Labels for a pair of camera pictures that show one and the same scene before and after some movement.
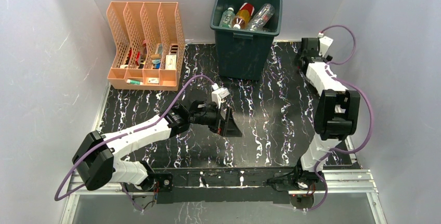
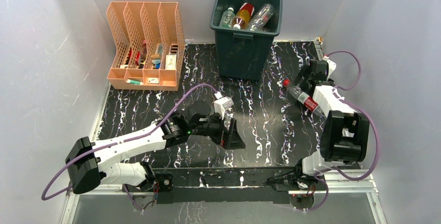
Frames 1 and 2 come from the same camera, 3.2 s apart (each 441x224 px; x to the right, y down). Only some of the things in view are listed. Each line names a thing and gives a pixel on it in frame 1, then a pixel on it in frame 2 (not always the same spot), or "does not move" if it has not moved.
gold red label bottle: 243,16 does not move
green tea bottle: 228,18 does not move
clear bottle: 261,17 does not move
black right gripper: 328,58 → 303,73
